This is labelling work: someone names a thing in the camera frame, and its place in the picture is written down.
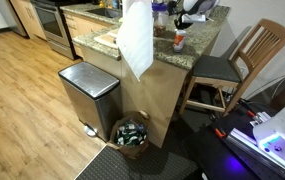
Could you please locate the stainless steel oven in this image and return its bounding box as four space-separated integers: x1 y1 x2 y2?
30 0 76 60

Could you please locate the stainless steel trash can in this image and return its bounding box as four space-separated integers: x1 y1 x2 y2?
58 62 123 141

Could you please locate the brown paper bag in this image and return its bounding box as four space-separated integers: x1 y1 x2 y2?
107 110 150 159

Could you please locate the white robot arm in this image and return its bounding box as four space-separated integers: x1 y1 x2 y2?
179 18 285 165

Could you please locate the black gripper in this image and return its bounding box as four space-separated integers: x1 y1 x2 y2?
168 0 220 30

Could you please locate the robot base platform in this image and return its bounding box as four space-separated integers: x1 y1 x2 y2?
215 111 285 171

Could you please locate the jar with blue lid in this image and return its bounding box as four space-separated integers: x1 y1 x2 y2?
152 3 169 37

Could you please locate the black floor mat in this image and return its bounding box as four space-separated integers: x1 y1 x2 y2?
74 110 211 180

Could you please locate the white paper towel roll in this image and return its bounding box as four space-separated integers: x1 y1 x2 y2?
116 0 153 80

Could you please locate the wooden chair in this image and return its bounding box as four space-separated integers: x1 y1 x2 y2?
179 18 285 115

